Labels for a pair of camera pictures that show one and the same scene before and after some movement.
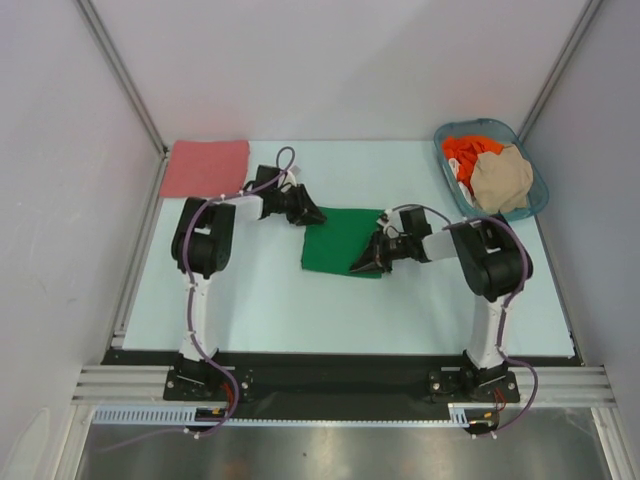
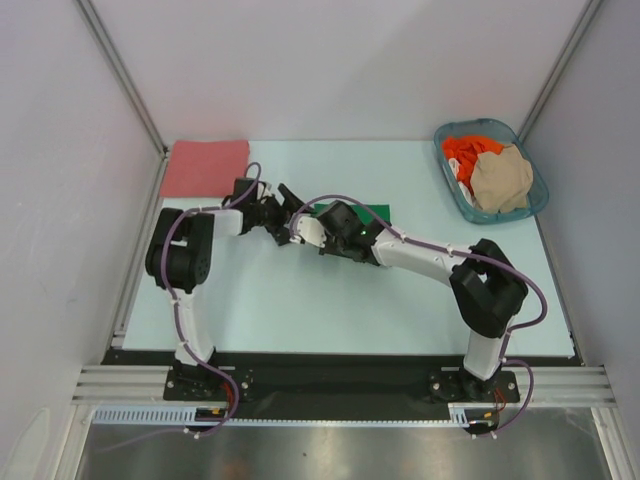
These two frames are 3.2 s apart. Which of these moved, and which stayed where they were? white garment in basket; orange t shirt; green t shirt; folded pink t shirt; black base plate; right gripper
Moved: right gripper; green t shirt
Stayed: folded pink t shirt; black base plate; orange t shirt; white garment in basket
